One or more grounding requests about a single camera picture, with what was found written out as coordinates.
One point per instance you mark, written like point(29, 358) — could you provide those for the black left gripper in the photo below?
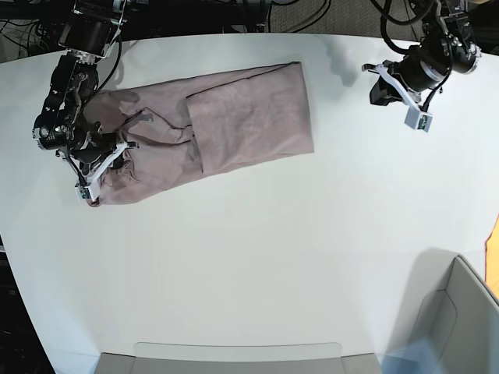
point(419, 70)

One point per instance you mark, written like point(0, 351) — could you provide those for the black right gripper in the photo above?
point(90, 152)

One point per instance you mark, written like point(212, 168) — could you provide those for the pink T-shirt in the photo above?
point(188, 129)

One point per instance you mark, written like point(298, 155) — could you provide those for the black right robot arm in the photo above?
point(92, 28)

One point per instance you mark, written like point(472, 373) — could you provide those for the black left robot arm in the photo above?
point(448, 45)

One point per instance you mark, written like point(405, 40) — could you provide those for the orange cloth at edge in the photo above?
point(492, 260)

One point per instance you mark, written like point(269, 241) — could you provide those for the grey tray bottom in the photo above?
point(183, 358)

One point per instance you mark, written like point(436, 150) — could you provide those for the grey box right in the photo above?
point(462, 320)

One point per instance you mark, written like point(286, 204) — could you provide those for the blue cloth in box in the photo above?
point(421, 356)

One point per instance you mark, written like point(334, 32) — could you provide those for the white camera bracket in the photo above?
point(416, 117)
point(88, 187)

